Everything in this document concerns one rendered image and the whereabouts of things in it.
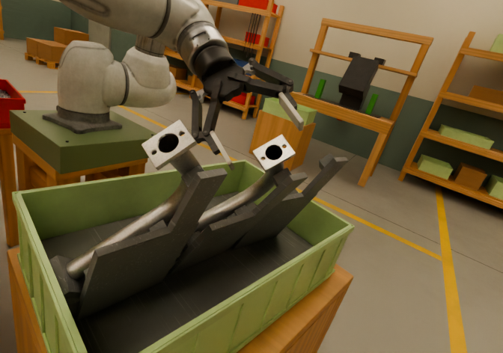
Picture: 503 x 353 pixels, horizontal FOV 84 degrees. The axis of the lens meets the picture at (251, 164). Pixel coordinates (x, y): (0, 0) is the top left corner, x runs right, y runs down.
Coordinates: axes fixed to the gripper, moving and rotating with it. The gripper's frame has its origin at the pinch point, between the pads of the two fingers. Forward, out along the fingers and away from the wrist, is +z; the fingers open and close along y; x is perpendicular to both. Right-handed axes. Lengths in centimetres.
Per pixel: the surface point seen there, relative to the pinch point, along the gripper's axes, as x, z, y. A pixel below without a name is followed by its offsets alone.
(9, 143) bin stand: 67, -95, -93
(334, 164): 12.1, 6.8, 11.4
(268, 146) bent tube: -2.1, 2.1, -0.3
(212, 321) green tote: 0.2, 19.7, -19.9
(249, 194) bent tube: 10.5, 3.7, -6.3
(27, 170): 41, -53, -69
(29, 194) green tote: 3.7, -16.2, -42.4
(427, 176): 385, 11, 243
